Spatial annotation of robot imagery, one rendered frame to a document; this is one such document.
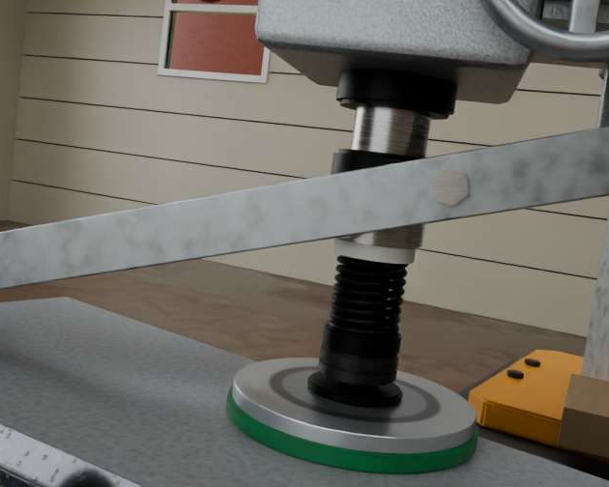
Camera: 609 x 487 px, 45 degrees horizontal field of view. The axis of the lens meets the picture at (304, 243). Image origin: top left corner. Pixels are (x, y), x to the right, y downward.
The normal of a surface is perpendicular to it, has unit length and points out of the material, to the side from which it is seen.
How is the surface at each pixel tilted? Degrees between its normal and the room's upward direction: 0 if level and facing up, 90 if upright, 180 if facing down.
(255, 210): 90
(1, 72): 90
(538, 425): 90
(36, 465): 45
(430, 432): 0
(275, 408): 0
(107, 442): 0
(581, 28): 90
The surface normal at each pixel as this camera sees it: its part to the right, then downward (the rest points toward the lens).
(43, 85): -0.43, 0.04
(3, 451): -0.26, -0.69
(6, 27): 0.89, 0.16
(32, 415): 0.13, -0.99
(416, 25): -0.21, 0.07
